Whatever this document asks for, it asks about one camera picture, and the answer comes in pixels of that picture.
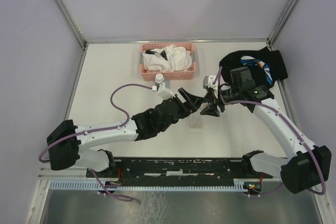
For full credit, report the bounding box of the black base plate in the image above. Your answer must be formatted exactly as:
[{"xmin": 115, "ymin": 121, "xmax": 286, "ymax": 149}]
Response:
[{"xmin": 96, "ymin": 157, "xmax": 261, "ymax": 187}]

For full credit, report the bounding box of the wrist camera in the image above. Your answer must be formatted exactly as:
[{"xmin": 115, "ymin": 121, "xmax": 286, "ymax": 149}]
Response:
[
  {"xmin": 203, "ymin": 75, "xmax": 218, "ymax": 98},
  {"xmin": 152, "ymin": 82, "xmax": 175, "ymax": 100}
]

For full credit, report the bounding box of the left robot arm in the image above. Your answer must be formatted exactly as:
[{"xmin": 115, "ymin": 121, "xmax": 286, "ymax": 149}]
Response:
[{"xmin": 46, "ymin": 88, "xmax": 205, "ymax": 177}]

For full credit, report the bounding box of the white cable duct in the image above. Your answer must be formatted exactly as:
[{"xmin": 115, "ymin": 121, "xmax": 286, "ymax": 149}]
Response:
[{"xmin": 49, "ymin": 179, "xmax": 250, "ymax": 190}]

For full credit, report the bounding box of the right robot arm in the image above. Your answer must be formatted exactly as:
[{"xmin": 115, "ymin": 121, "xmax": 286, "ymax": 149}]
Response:
[{"xmin": 201, "ymin": 67, "xmax": 332, "ymax": 195}]

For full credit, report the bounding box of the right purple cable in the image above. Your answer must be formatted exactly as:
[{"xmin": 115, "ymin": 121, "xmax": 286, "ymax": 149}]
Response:
[{"xmin": 214, "ymin": 66, "xmax": 328, "ymax": 196}]

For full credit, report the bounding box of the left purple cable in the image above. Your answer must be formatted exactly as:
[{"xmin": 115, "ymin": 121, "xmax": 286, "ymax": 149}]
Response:
[{"xmin": 38, "ymin": 83, "xmax": 155, "ymax": 163}]

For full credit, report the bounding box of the clear pill bottle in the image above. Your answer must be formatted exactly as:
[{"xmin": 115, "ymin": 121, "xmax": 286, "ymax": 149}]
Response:
[{"xmin": 198, "ymin": 103, "xmax": 207, "ymax": 114}]

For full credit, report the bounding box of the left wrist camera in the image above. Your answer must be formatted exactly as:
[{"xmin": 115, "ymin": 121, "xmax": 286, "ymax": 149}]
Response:
[{"xmin": 152, "ymin": 82, "xmax": 175, "ymax": 100}]

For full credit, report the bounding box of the white capped pill bottle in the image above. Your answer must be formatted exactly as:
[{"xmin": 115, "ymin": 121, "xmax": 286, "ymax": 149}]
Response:
[{"xmin": 154, "ymin": 73, "xmax": 166, "ymax": 88}]

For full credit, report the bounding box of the pink plastic basket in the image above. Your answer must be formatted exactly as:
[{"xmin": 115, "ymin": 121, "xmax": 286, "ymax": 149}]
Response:
[{"xmin": 140, "ymin": 42, "xmax": 197, "ymax": 81}]

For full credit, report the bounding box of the purple cable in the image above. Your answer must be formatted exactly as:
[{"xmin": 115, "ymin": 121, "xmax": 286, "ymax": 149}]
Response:
[
  {"xmin": 214, "ymin": 66, "xmax": 328, "ymax": 196},
  {"xmin": 38, "ymin": 83, "xmax": 155, "ymax": 163}
]

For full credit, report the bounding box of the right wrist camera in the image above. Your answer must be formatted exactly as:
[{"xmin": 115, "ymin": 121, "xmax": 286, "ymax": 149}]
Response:
[{"xmin": 203, "ymin": 75, "xmax": 218, "ymax": 98}]

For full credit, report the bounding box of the black garment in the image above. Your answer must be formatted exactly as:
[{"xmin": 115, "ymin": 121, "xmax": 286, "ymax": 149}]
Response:
[{"xmin": 219, "ymin": 47, "xmax": 288, "ymax": 91}]

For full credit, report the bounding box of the white cloth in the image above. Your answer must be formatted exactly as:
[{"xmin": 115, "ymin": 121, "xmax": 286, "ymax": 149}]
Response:
[{"xmin": 142, "ymin": 44, "xmax": 193, "ymax": 72}]

